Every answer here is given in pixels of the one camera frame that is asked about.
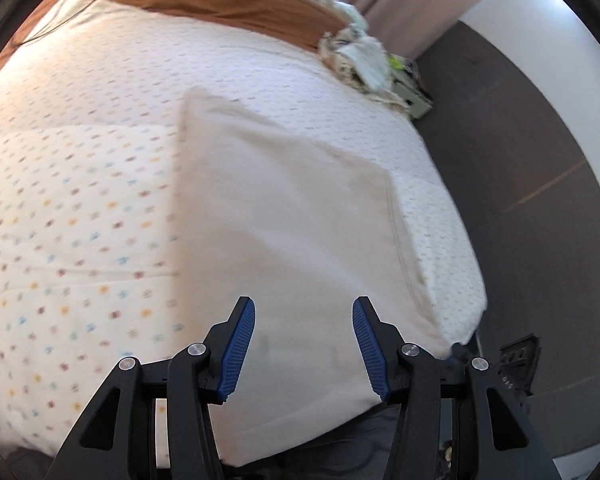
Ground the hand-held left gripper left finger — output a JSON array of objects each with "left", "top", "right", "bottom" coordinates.
[{"left": 45, "top": 296, "right": 257, "bottom": 480}]

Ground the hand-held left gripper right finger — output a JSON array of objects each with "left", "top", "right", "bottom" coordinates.
[{"left": 352, "top": 296, "right": 561, "bottom": 480}]

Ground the beige sweatshirt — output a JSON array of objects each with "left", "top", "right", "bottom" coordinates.
[{"left": 172, "top": 86, "right": 453, "bottom": 467}]

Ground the white box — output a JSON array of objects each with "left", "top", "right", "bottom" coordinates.
[{"left": 390, "top": 52, "right": 433, "bottom": 121}]

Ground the pile of patterned cloths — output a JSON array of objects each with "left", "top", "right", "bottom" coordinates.
[{"left": 317, "top": 25, "right": 411, "bottom": 111}]

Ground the pink curtain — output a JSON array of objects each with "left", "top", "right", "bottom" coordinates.
[{"left": 341, "top": 0, "right": 513, "bottom": 58}]

